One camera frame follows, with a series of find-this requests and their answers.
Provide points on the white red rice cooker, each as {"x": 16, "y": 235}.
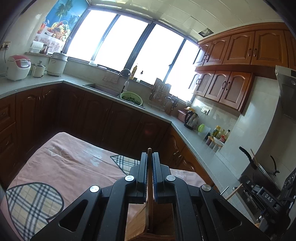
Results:
{"x": 17, "y": 67}

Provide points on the black wok pan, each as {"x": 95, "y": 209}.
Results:
{"x": 256, "y": 172}

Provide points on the small white pot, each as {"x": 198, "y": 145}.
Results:
{"x": 38, "y": 70}

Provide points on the brown wooden chopstick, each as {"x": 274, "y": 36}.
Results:
{"x": 149, "y": 189}

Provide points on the sink faucet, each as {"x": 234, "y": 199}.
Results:
{"x": 125, "y": 86}

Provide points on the white cooking pot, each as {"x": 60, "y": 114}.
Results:
{"x": 57, "y": 64}

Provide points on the wooden utensil holder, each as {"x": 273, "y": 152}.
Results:
{"x": 137, "y": 222}

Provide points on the dish drying rack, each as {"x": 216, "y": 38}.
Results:
{"x": 161, "y": 98}

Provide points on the green lidded container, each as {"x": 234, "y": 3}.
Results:
{"x": 201, "y": 128}

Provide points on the green colander bowl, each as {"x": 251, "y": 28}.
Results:
{"x": 131, "y": 97}

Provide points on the pink heart-patterned tablecloth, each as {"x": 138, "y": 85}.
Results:
{"x": 53, "y": 178}

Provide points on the light wooden chopstick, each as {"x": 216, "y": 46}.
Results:
{"x": 234, "y": 191}

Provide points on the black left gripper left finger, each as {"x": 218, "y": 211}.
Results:
{"x": 100, "y": 213}

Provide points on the range hood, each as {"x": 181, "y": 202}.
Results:
{"x": 287, "y": 81}

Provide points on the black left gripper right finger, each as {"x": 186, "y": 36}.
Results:
{"x": 200, "y": 213}

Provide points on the electric kettle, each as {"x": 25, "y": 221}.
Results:
{"x": 191, "y": 119}

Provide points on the upper wooden cabinets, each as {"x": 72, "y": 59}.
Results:
{"x": 227, "y": 63}

